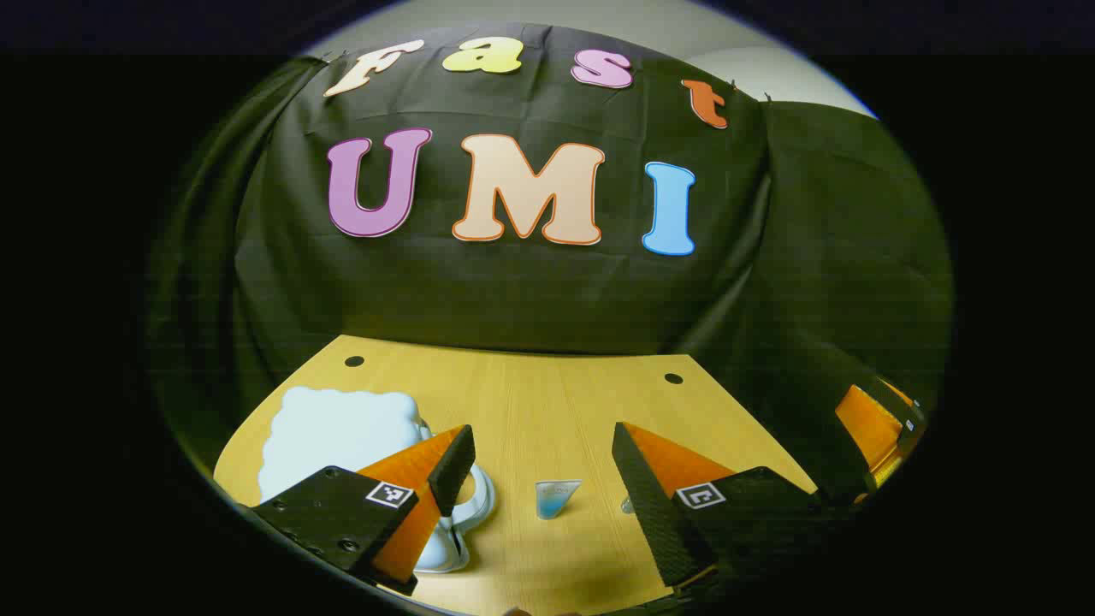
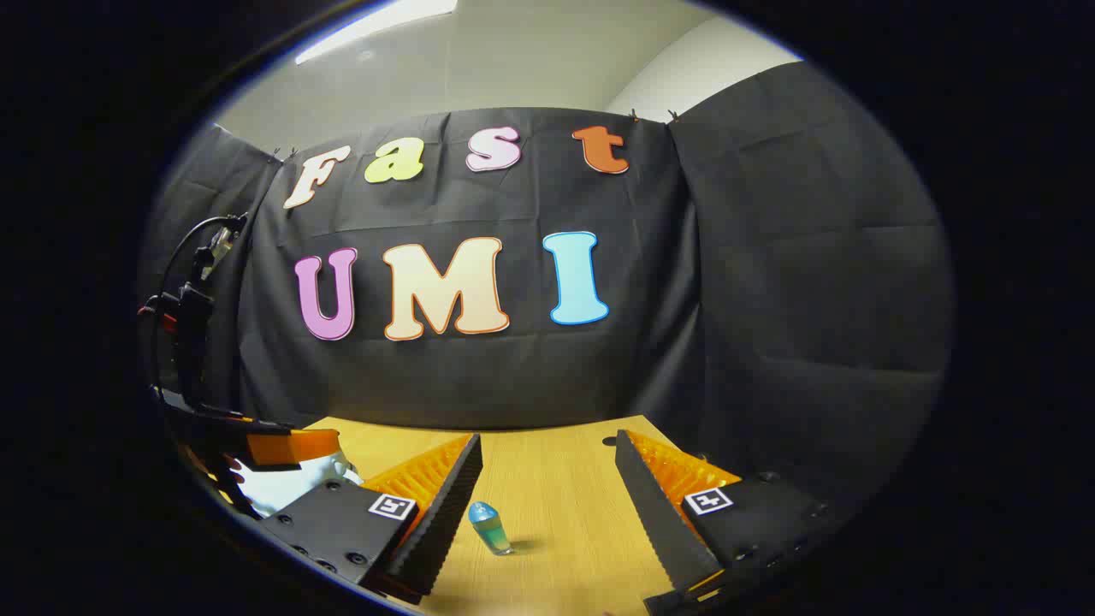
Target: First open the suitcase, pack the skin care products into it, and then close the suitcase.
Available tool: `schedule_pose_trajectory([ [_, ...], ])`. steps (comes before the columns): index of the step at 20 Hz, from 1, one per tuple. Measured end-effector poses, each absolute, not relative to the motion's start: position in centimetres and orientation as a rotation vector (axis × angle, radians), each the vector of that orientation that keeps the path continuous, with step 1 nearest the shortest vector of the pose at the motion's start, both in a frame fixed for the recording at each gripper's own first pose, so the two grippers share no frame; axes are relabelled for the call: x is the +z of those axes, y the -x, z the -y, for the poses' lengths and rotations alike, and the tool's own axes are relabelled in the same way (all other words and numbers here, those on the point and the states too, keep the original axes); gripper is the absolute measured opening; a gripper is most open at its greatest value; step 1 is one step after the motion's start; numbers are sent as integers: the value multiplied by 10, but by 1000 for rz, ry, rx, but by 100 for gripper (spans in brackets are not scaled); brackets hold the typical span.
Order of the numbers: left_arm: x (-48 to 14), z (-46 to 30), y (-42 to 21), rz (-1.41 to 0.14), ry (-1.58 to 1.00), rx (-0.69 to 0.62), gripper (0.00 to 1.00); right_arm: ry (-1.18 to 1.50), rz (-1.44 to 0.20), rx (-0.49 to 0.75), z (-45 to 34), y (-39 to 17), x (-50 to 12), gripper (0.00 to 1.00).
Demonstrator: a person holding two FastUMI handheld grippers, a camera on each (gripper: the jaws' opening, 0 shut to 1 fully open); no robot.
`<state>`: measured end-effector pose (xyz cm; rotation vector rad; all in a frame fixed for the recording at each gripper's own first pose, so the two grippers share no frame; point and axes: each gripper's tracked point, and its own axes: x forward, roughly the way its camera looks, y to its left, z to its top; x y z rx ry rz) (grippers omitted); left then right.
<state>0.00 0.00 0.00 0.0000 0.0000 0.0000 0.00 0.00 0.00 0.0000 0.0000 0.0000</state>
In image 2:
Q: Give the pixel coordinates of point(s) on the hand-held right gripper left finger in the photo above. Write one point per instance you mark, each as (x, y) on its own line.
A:
(445, 513)

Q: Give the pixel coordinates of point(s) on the black backdrop cloth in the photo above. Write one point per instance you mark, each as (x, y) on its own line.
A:
(770, 299)

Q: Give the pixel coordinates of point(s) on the small blue-capped bottle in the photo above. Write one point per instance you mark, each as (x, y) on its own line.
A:
(489, 530)

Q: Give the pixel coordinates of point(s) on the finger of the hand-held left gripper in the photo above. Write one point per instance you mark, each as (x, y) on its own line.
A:
(295, 447)

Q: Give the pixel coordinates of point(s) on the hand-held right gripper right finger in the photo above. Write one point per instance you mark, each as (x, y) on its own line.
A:
(659, 522)

